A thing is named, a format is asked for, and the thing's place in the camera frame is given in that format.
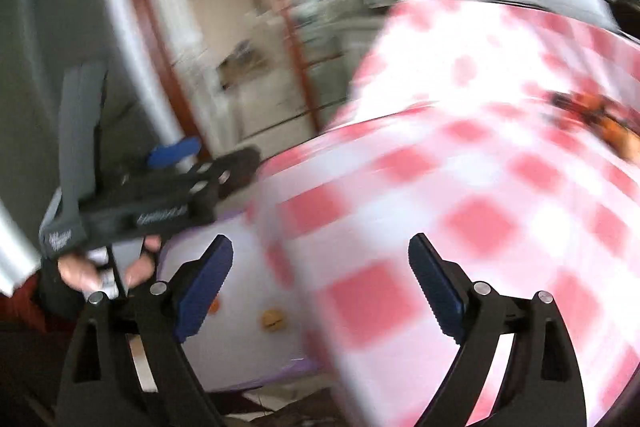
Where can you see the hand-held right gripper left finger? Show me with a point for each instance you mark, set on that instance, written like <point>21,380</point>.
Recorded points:
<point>205,287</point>

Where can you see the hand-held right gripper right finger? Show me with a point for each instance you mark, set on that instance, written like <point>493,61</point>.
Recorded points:
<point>440,292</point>

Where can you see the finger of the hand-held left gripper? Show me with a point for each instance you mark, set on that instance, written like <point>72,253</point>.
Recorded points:
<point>232,167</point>
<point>172,153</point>

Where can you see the orange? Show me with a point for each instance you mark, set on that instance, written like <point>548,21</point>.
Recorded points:
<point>620,137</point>

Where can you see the person's left forearm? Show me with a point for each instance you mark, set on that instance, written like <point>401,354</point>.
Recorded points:
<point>30,302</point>

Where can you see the person's left hand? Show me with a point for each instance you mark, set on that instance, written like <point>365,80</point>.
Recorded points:
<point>75,272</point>

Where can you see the red white checkered tablecloth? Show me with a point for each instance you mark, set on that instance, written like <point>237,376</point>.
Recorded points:
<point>450,187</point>

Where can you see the wooden framed glass door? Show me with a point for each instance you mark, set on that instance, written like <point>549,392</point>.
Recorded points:
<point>295,32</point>

